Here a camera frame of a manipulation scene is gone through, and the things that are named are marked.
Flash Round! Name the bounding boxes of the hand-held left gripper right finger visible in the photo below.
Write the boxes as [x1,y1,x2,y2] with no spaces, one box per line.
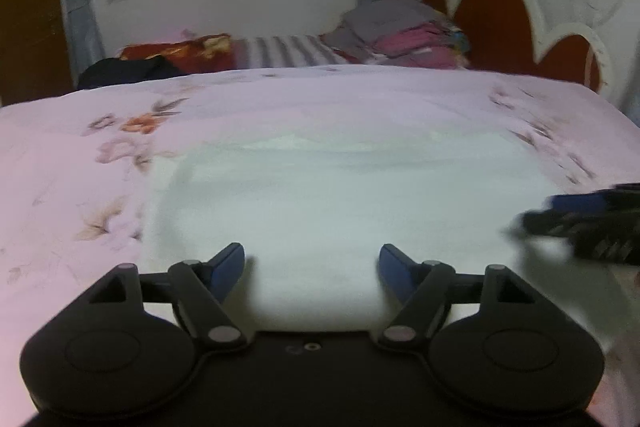
[376,243,537,351]

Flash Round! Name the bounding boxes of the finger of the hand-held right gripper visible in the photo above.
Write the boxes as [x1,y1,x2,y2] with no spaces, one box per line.
[547,189,618,218]
[519,209,583,239]

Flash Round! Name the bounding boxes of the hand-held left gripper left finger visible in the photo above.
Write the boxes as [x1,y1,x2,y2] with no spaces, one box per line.
[87,242,249,351]

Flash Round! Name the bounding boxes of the white knit sweater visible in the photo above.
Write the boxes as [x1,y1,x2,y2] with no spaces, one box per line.
[141,129,618,334]

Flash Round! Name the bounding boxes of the pink folded clothes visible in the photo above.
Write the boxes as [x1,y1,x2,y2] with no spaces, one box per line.
[370,23,468,70]

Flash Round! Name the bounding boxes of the grey folded clothes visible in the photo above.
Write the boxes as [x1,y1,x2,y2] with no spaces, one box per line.
[322,0,448,60]

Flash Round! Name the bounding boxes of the pink floral blanket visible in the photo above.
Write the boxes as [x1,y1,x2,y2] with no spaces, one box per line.
[0,64,640,427]

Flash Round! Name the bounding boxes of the brown and white headboard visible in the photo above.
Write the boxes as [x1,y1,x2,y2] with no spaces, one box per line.
[420,0,613,98]

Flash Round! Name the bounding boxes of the colourful patterned cloth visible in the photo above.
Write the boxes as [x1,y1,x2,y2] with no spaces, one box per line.
[440,24,473,58]

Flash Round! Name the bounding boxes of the dark cloth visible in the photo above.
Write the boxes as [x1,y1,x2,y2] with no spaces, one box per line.
[76,56,183,90]

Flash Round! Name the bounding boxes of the striped bed sheet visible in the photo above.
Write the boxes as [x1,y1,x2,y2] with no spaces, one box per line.
[235,34,361,70]

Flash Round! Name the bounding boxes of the red floral cloth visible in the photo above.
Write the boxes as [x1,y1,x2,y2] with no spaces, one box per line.
[117,34,236,72]

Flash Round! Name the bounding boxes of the brown wooden door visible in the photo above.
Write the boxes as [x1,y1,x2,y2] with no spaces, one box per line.
[0,0,73,108]

